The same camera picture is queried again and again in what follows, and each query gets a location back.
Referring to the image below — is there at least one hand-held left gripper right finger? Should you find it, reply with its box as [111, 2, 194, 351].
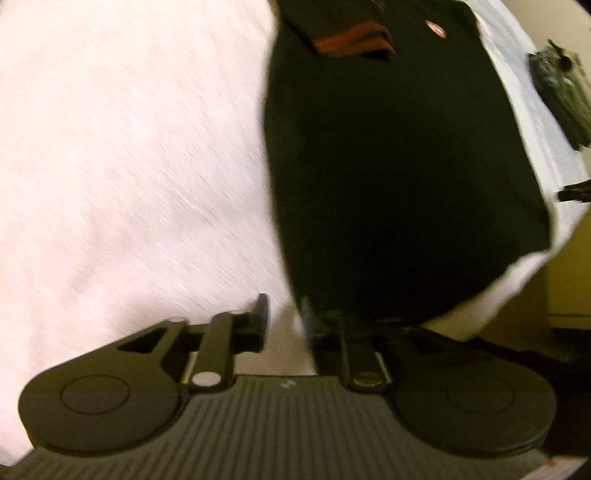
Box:
[299, 296, 462, 394]

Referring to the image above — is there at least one yellow wooden cabinet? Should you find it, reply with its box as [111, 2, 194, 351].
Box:
[546, 217, 591, 329]

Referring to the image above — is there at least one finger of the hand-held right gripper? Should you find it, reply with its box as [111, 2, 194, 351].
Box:
[558, 181, 591, 203]

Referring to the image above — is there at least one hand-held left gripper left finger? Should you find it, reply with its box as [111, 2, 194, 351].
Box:
[115, 292, 271, 394]

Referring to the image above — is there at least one pale pink quilted bedspread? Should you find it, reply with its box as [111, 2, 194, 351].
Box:
[0, 0, 319, 468]

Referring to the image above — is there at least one olive green bag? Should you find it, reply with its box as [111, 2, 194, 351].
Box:
[527, 39, 591, 151]

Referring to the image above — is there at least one black shirt with orange trim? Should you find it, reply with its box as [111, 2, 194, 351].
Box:
[262, 0, 555, 344]

